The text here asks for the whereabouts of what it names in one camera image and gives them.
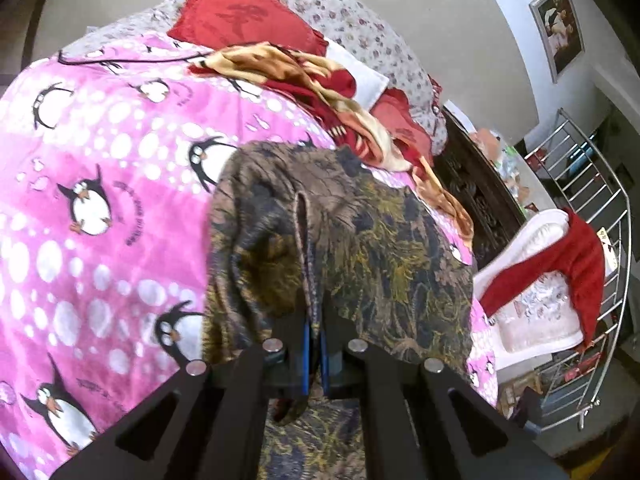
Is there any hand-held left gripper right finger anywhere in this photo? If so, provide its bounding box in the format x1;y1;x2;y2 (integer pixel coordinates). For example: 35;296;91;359
317;305;571;480

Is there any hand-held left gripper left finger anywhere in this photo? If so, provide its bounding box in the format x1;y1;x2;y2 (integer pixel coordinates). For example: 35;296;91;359
50;305;316;480

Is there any brown patterned garment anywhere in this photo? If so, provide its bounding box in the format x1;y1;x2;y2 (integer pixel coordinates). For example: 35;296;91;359
202;141;476;480

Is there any white cushioned chair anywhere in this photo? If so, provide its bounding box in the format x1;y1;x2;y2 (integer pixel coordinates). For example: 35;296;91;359
472;210;621;368

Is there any dark carved wooden headboard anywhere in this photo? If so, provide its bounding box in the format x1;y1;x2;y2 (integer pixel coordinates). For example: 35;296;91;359
435;107;526;271

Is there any small red pillow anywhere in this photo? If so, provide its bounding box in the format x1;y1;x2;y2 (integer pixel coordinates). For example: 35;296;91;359
372;87;436;171

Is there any pile of colourful knickknacks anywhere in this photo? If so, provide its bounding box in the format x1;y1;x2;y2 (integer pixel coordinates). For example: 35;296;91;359
470;127;538;211

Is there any red cloth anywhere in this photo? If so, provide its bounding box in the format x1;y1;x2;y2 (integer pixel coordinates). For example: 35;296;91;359
480;207;607;351

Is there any white pillow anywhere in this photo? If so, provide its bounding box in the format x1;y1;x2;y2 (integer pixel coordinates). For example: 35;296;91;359
325;40;391;111

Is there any red and yellow blanket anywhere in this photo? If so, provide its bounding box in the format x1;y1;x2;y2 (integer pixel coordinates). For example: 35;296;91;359
187;44;475;248

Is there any pink penguin print bedsheet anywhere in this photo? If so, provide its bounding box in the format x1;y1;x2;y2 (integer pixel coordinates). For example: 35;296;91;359
0;30;501;480

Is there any metal rack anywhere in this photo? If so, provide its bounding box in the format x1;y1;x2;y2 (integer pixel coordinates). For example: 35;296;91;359
522;107;633;431

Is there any floral print pillow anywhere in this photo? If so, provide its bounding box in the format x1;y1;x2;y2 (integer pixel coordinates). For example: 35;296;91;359
65;0;448;156

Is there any red frilled pillow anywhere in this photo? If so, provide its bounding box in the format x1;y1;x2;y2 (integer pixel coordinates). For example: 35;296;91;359
167;0;328;58

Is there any framed wall picture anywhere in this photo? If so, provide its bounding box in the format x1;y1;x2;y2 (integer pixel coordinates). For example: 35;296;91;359
529;0;586;84

